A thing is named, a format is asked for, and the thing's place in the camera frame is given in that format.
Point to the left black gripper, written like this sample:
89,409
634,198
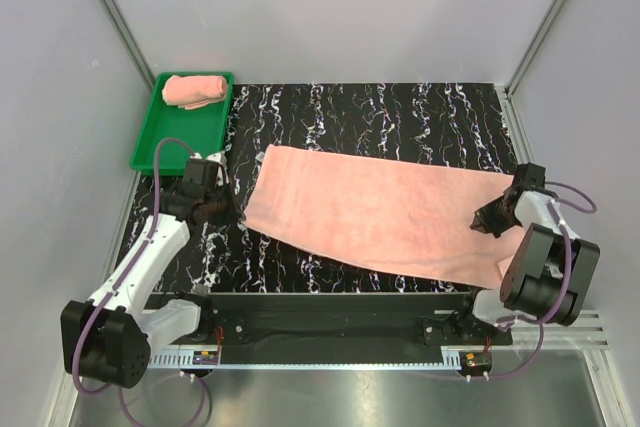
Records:
235,213

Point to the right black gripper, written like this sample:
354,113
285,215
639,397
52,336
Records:
484,222

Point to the pink striped towel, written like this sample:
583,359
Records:
196,91

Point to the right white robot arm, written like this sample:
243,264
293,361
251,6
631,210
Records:
548,277

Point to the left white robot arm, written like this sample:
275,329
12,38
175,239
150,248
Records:
109,338

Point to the green plastic tray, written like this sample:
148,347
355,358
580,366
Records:
203,129

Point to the black marble pattern mat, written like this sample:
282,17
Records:
449,124

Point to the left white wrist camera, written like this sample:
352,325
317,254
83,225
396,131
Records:
217,157

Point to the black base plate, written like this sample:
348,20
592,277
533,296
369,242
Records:
340,330

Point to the aluminium frame rail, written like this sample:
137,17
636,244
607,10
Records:
586,333

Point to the white slotted cable duct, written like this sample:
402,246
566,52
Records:
179,358

